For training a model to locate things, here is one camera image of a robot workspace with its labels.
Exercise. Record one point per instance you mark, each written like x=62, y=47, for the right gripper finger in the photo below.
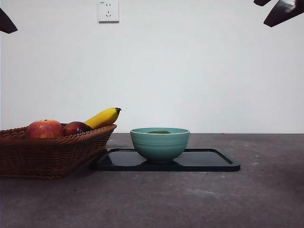
x=261, y=2
x=285, y=12

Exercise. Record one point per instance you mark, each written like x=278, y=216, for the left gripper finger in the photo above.
x=6, y=25

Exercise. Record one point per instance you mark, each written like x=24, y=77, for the green avocado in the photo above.
x=158, y=132

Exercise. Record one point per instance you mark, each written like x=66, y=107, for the teal bowl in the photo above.
x=159, y=147

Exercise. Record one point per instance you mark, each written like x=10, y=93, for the red apple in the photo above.
x=45, y=129

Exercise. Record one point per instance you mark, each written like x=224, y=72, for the dark red plum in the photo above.
x=76, y=128

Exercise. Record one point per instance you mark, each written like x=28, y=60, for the yellow banana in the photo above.
x=104, y=117

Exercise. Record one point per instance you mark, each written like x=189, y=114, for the brown wicker basket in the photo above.
x=47, y=156

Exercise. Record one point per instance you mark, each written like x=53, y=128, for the black tray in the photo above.
x=202, y=162

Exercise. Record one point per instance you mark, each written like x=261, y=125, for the white wall socket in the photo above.
x=108, y=12

